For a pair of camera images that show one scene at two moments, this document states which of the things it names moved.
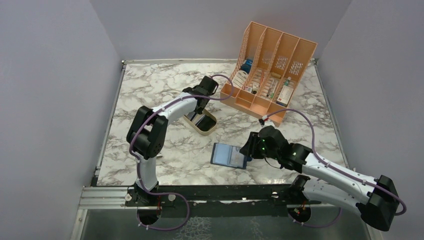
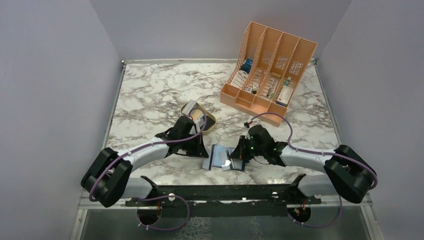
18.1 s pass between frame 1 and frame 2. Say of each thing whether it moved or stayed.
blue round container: stayed
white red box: stayed
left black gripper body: moved
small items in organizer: stayed
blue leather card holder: moved
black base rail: stayed
